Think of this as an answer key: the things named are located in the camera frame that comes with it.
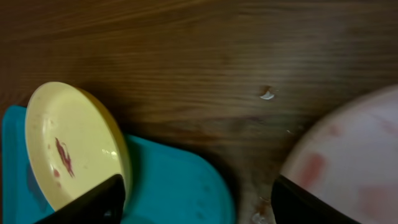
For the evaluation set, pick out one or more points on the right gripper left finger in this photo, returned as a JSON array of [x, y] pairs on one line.
[[102, 204]]

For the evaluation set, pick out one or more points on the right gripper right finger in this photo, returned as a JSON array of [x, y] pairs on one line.
[[293, 205]]

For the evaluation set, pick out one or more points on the white plate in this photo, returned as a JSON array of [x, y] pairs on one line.
[[348, 159]]

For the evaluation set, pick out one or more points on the blue plastic tray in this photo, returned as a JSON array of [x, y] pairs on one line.
[[170, 185]]

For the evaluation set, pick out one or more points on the green rimmed plate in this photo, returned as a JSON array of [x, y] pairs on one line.
[[73, 143]]

